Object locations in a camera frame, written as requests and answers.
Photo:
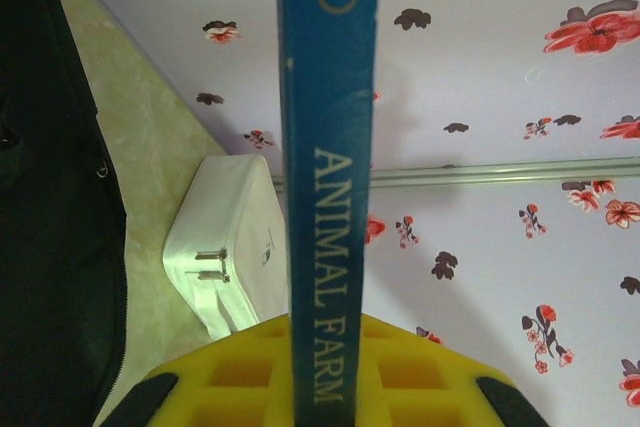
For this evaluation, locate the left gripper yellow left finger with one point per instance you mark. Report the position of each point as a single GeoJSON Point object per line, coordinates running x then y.
{"type": "Point", "coordinates": [225, 382]}

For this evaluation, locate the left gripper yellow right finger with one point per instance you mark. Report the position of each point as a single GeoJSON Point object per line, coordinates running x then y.
{"type": "Point", "coordinates": [425, 382]}

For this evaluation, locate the black backpack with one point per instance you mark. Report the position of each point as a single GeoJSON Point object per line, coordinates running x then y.
{"type": "Point", "coordinates": [50, 197]}

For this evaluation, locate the blue Animal Farm book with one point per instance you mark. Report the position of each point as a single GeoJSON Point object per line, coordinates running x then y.
{"type": "Point", "coordinates": [325, 147]}

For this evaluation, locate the white zip case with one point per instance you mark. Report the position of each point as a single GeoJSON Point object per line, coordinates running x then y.
{"type": "Point", "coordinates": [225, 227]}

